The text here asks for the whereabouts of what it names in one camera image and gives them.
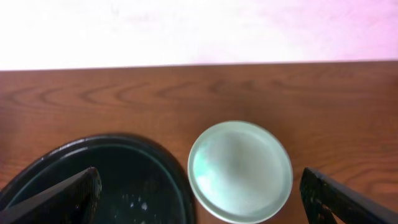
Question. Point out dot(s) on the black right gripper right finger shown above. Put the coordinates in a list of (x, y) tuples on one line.
[(324, 199)]

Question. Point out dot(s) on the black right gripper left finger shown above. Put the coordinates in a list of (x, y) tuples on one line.
[(74, 200)]

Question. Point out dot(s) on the pale green plate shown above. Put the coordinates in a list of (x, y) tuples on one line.
[(240, 172)]

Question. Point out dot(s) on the round black serving tray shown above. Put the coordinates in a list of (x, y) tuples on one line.
[(141, 181)]

